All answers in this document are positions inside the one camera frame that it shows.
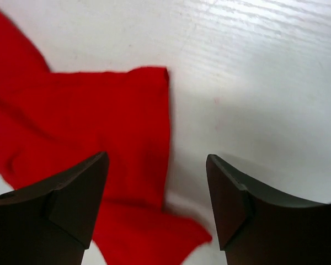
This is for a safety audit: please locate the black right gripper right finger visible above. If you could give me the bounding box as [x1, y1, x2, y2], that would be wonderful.
[206, 155, 331, 264]

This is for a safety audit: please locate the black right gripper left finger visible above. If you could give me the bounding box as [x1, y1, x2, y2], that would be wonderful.
[0, 152, 109, 264]

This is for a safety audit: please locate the red t shirt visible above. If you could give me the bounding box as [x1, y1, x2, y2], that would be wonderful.
[0, 11, 212, 264]

